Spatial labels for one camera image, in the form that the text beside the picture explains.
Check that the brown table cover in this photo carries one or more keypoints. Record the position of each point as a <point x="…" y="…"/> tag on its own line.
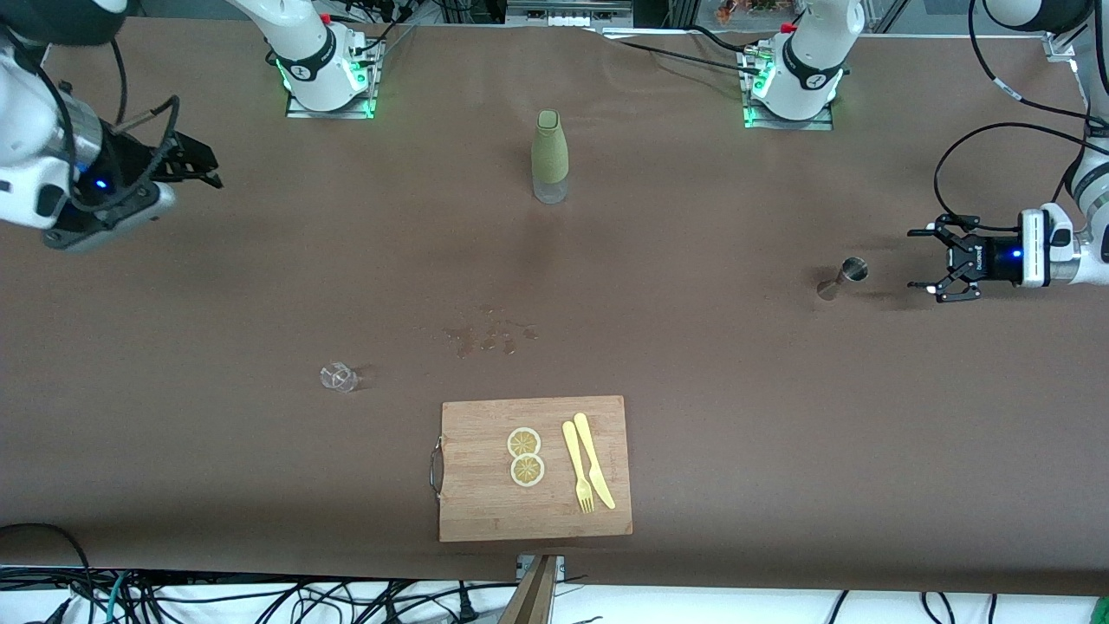
<point x="780" y="433"/>

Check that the green sleeved glass bottle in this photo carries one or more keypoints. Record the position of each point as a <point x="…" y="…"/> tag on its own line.
<point x="550" y="147"/>

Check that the grey power strip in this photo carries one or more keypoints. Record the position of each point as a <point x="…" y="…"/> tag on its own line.
<point x="563" y="13"/>

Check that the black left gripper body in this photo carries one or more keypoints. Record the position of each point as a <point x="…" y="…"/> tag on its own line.
<point x="994" y="258"/>

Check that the metal bracket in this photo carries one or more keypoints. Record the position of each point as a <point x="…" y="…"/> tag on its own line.
<point x="560" y="565"/>

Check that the steel jigger shaker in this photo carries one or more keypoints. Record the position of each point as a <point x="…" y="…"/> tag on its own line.
<point x="855" y="269"/>

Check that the aluminium corner bracket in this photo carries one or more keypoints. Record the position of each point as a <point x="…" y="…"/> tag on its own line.
<point x="1059" y="45"/>

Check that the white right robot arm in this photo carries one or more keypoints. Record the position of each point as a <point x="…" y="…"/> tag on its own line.
<point x="26" y="130"/>

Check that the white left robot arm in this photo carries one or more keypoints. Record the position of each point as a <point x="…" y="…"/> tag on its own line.
<point x="814" y="52"/>

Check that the spilled liquid puddle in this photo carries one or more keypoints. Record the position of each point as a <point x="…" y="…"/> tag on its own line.
<point x="463" y="340"/>

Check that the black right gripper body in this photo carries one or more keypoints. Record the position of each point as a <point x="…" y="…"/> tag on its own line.
<point x="130" y="163"/>

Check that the wooden cutting board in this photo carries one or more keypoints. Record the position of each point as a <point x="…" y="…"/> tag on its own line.
<point x="537" y="520"/>

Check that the orange background items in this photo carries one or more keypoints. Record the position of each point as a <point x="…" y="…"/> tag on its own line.
<point x="745" y="9"/>

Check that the lemon slice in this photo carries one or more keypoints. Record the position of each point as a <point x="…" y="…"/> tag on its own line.
<point x="527" y="471"/>
<point x="524" y="442"/>

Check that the yellow plastic fork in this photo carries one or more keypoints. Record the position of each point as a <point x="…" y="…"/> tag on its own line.
<point x="573" y="451"/>

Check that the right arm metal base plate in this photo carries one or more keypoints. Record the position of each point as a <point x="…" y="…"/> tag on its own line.
<point x="329" y="113"/>

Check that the small clear measuring cup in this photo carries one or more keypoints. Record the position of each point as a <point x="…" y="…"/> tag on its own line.
<point x="338" y="378"/>

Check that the wooden beam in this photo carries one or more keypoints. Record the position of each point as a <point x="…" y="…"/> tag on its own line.
<point x="533" y="598"/>

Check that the yellow plastic knife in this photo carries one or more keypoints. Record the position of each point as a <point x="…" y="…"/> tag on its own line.
<point x="593" y="459"/>

